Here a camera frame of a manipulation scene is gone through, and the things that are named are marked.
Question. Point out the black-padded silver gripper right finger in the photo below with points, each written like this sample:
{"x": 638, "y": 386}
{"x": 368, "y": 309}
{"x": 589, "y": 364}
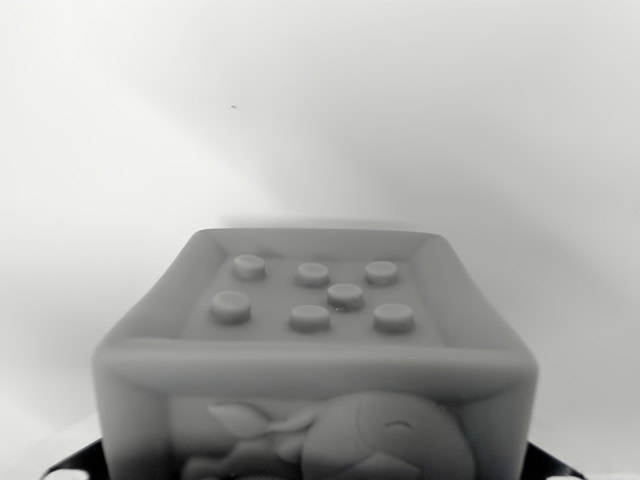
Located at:
{"x": 547, "y": 462}

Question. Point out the grey rubber embossed cube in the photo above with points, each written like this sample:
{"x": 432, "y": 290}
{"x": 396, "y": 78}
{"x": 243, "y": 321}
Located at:
{"x": 320, "y": 360}

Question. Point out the black-padded silver gripper left finger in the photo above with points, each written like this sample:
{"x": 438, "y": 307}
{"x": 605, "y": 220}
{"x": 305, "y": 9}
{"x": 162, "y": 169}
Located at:
{"x": 80, "y": 460}

